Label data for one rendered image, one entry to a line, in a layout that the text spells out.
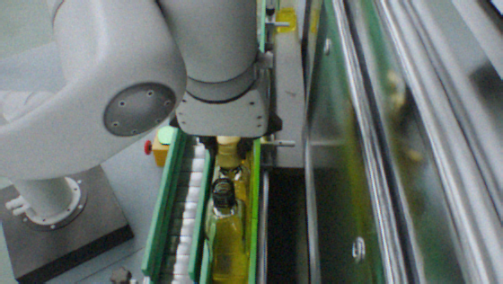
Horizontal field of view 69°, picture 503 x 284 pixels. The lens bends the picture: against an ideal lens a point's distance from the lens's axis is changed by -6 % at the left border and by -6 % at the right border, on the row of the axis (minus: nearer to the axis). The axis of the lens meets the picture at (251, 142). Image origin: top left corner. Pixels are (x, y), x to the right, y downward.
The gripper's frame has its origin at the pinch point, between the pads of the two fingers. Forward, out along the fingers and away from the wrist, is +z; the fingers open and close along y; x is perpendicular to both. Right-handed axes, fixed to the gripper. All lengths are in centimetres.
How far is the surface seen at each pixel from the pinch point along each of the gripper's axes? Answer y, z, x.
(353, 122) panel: -11.9, -17.5, 6.6
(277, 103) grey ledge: -7.4, 36.6, -30.0
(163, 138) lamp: 19.6, 37.2, -19.2
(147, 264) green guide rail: 12.7, 16.5, 13.6
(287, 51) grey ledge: -10, 42, -52
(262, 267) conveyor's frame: -5.3, 25.7, 11.5
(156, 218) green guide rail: 12.9, 18.4, 5.7
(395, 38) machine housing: -13.1, -25.7, 4.8
